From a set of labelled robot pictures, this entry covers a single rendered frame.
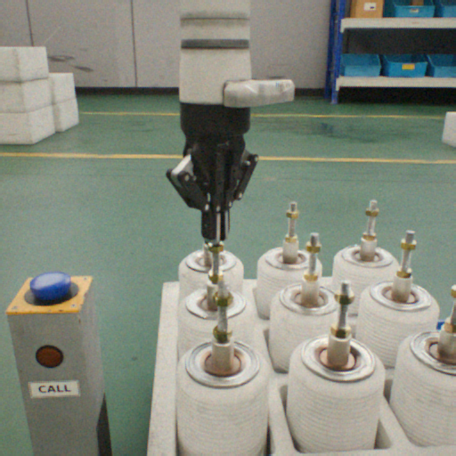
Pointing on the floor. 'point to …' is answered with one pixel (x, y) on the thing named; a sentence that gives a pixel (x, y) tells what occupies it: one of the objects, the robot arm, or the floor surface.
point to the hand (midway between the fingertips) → (215, 224)
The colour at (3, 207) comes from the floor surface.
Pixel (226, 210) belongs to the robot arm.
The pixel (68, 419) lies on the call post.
